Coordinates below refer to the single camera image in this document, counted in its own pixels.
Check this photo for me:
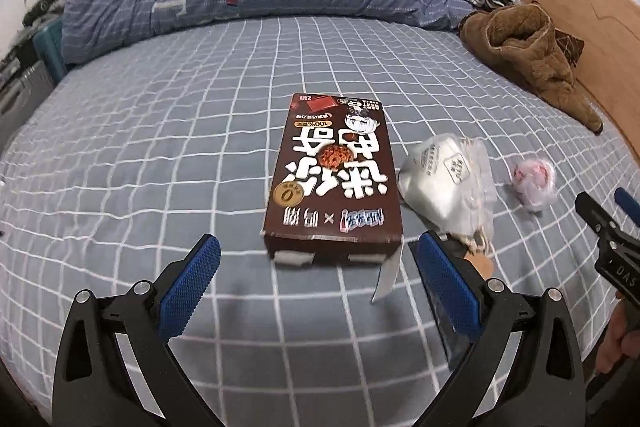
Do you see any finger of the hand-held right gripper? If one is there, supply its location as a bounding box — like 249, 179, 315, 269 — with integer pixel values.
614, 187, 640, 225
575, 191, 640, 256

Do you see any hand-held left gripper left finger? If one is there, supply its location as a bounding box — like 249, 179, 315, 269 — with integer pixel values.
52, 233, 226, 427

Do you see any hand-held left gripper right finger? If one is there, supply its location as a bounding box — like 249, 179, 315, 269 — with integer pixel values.
409, 229, 596, 427

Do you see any brown snack box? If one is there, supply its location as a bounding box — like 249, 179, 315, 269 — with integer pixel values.
260, 93, 405, 305

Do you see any person's right hand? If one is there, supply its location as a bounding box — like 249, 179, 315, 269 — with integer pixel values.
595, 304, 640, 375

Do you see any brown paper tag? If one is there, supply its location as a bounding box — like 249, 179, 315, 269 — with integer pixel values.
462, 252, 495, 279

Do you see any crumpled pink white wrapper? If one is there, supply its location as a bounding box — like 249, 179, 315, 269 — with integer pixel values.
510, 157, 557, 214

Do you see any packaged white face mask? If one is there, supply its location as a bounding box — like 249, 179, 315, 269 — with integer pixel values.
397, 133, 497, 253

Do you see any grey grid bed sheet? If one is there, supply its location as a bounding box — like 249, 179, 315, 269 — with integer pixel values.
0, 14, 640, 427

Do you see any dark brown patterned cloth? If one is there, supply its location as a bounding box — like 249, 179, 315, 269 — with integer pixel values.
550, 31, 586, 68

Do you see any brown plush garment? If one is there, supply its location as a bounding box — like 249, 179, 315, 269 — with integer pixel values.
460, 3, 605, 135

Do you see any grey suitcase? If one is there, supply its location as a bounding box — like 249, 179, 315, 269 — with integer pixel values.
0, 57, 56, 138

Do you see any teal stool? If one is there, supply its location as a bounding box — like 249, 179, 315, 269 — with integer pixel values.
32, 19, 68, 82

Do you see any wooden bed frame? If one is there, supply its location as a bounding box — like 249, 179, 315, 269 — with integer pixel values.
517, 0, 640, 158

